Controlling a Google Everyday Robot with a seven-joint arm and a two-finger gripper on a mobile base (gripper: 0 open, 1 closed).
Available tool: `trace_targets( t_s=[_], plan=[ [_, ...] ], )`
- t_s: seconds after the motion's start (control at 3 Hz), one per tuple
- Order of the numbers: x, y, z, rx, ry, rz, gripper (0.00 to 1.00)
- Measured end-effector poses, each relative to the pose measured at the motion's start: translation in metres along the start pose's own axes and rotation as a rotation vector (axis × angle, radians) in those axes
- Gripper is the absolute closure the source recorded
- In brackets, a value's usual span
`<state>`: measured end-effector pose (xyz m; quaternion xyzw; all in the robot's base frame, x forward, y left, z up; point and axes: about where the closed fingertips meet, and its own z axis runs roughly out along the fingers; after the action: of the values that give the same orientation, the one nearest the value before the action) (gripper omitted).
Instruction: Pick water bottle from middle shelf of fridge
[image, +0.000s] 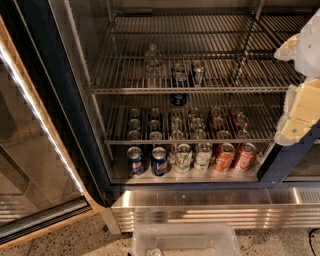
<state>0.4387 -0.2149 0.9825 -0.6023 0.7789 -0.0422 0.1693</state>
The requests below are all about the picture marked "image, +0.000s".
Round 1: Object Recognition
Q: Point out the orange soda can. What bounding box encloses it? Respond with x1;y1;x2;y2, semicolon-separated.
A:
214;143;235;172
234;143;256;172

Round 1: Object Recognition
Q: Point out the open glass fridge door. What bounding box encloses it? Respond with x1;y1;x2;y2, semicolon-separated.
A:
0;0;110;249

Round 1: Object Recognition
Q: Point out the blue pepsi can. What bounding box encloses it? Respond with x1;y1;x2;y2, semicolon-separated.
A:
151;147;168;176
127;147;144;176

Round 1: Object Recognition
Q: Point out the black cable on floor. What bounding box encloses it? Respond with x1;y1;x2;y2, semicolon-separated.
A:
308;228;320;256

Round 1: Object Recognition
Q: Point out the orange soda can left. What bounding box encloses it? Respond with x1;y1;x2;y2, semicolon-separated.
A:
214;143;235;172

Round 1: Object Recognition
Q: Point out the orange soda can right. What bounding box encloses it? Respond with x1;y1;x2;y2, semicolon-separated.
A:
234;143;256;172

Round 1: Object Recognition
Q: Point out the clear plastic bin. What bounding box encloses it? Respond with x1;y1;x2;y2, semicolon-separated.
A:
132;223;240;256

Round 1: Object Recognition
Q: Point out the white green soda can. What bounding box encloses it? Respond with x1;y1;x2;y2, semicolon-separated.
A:
174;144;192;174
194;143;212;171

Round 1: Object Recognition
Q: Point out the middle wire fridge shelf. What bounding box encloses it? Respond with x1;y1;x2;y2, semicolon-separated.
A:
103;93;282;145

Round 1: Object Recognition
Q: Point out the dark blue soda can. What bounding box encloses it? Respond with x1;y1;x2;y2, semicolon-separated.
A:
170;63;187;106

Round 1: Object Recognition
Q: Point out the upper wire fridge shelf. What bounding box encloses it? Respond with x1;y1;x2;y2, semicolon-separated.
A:
89;12;311;94

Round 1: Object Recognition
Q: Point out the white green soda can right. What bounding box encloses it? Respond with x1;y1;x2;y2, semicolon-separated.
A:
194;143;212;171

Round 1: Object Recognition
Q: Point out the wire fridge shelf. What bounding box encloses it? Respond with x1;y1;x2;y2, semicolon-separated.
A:
103;93;282;145
89;12;311;94

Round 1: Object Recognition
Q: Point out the dark blue fridge mullion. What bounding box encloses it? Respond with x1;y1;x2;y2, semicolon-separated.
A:
257;121;320;186

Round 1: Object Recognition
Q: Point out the stainless steel fridge base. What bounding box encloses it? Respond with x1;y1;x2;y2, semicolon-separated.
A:
112;187;320;232

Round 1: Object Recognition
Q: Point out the clear plastic water bottle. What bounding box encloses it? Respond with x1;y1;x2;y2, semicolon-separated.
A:
145;43;162;88

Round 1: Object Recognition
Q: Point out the blue pepsi can front left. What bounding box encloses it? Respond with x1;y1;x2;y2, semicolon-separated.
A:
127;147;144;176

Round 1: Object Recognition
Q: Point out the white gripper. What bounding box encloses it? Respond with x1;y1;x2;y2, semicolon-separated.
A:
274;9;320;146

